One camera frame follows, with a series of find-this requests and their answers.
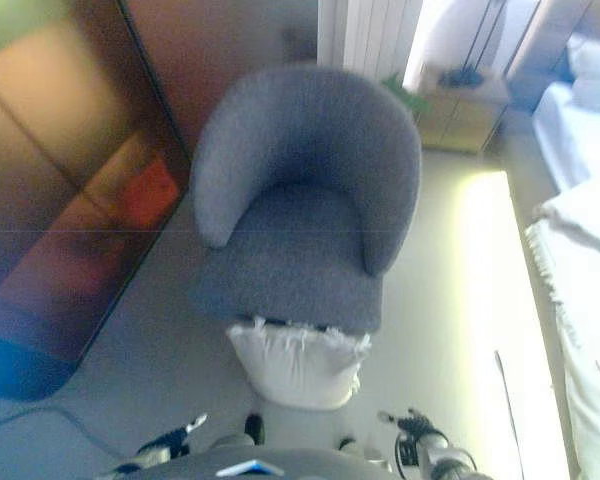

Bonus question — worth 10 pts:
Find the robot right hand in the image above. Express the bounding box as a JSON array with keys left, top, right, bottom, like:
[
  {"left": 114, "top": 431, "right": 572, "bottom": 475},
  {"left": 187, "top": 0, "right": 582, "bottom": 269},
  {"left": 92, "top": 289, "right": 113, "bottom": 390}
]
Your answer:
[{"left": 377, "top": 408, "right": 441, "bottom": 444}]

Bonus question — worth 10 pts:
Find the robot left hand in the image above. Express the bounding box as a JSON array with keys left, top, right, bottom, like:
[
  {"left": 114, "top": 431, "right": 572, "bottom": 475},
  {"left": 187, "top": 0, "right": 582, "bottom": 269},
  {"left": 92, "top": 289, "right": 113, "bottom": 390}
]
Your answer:
[{"left": 149, "top": 412, "right": 209, "bottom": 454}]

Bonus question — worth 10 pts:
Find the white fringed cushion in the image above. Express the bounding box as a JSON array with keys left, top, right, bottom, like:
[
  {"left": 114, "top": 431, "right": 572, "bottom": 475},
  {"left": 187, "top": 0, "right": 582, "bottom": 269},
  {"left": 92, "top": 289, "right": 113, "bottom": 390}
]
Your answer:
[{"left": 226, "top": 316, "right": 372, "bottom": 412}]

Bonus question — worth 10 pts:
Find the grey robot torso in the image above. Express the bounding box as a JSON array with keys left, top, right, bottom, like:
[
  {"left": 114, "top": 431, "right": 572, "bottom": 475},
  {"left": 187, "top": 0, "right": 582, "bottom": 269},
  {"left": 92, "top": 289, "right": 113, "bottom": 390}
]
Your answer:
[{"left": 144, "top": 432, "right": 396, "bottom": 480}]

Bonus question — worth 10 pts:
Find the white fringed throw blanket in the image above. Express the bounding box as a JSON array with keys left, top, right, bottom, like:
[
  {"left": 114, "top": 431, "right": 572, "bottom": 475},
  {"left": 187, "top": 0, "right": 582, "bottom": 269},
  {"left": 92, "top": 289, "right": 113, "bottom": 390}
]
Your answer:
[{"left": 524, "top": 192, "right": 600, "bottom": 480}]

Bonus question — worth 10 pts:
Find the grey fabric tub armchair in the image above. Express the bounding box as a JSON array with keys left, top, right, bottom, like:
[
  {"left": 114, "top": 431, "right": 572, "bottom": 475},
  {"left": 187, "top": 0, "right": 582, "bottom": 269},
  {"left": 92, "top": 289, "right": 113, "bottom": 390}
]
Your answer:
[{"left": 187, "top": 64, "right": 423, "bottom": 335}]

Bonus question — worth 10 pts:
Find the bed with white bedding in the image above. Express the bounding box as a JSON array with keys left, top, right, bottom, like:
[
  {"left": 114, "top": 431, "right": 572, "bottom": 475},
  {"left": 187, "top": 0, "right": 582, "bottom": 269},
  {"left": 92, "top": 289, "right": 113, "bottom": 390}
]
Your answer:
[{"left": 499, "top": 34, "right": 600, "bottom": 480}]

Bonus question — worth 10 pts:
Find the light wooden nightstand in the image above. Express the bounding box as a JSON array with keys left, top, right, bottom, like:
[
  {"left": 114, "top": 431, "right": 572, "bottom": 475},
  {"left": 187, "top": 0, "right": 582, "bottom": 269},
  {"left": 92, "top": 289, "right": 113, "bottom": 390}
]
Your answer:
[{"left": 413, "top": 69, "right": 510, "bottom": 154}]

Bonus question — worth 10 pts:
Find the green potted plant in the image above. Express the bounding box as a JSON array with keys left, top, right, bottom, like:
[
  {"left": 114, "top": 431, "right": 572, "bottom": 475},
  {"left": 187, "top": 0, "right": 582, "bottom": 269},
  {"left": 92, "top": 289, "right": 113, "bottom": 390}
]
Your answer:
[{"left": 381, "top": 72, "right": 431, "bottom": 114}]

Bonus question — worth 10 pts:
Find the black lamp base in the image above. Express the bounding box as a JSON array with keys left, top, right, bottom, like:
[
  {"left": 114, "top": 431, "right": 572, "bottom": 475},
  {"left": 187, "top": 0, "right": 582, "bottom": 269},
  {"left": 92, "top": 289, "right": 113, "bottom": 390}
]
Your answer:
[{"left": 438, "top": 65, "right": 484, "bottom": 87}]

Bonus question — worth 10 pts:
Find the white pleated curtain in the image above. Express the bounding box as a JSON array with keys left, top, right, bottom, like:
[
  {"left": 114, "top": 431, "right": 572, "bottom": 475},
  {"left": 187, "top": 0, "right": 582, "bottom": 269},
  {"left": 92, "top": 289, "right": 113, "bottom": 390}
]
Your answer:
[{"left": 317, "top": 0, "right": 424, "bottom": 75}]

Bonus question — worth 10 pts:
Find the white pillow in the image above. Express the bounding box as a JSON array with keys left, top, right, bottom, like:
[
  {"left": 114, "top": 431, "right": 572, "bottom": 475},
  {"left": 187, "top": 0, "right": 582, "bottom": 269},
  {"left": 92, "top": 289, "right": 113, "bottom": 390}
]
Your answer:
[{"left": 565, "top": 34, "right": 600, "bottom": 112}]

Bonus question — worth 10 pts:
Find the thin dark floor cable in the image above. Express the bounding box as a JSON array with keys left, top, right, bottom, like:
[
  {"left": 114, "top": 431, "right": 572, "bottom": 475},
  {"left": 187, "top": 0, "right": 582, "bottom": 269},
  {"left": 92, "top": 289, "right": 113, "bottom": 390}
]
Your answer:
[{"left": 493, "top": 349, "right": 527, "bottom": 480}]

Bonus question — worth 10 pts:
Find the thin grey floor cable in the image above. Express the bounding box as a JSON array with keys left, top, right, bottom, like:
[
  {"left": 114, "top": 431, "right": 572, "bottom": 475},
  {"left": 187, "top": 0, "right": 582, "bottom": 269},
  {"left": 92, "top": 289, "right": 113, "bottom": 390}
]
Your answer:
[{"left": 0, "top": 403, "right": 131, "bottom": 459}]

